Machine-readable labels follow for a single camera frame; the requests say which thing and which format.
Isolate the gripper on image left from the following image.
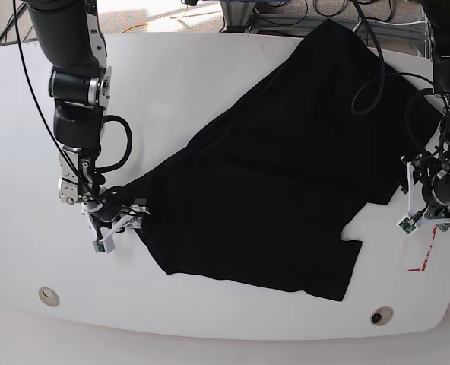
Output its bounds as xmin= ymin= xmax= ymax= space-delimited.
xmin=81 ymin=198 xmax=150 ymax=240

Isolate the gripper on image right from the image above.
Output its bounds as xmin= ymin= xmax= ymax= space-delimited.
xmin=401 ymin=152 xmax=450 ymax=231

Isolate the black t-shirt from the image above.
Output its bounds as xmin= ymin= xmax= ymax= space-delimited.
xmin=115 ymin=21 xmax=441 ymax=301

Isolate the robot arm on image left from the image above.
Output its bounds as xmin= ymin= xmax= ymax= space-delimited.
xmin=24 ymin=1 xmax=148 ymax=245

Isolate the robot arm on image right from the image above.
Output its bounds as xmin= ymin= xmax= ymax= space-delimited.
xmin=398 ymin=1 xmax=450 ymax=234

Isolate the red tape rectangle marking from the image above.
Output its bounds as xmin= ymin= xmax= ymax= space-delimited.
xmin=407 ymin=225 xmax=438 ymax=272

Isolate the white table grommet left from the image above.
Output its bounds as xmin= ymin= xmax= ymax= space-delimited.
xmin=38 ymin=287 xmax=60 ymax=308

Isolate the table grommet hole right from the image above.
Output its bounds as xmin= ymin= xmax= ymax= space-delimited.
xmin=370 ymin=306 xmax=394 ymax=326

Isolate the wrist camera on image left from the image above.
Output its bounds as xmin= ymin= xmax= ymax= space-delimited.
xmin=93 ymin=236 xmax=115 ymax=253

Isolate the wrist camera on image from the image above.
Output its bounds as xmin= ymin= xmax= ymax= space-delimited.
xmin=398 ymin=217 xmax=418 ymax=234
xmin=93 ymin=236 xmax=115 ymax=253

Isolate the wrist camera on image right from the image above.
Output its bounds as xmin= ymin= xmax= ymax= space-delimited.
xmin=398 ymin=217 xmax=418 ymax=234

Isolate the aluminium frame rail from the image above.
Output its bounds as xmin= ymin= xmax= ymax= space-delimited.
xmin=219 ymin=1 xmax=431 ymax=59

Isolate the white cable on floor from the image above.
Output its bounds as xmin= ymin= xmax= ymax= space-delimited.
xmin=352 ymin=21 xmax=427 ymax=33

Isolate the yellow cable on floor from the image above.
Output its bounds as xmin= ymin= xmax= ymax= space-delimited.
xmin=121 ymin=6 xmax=190 ymax=34

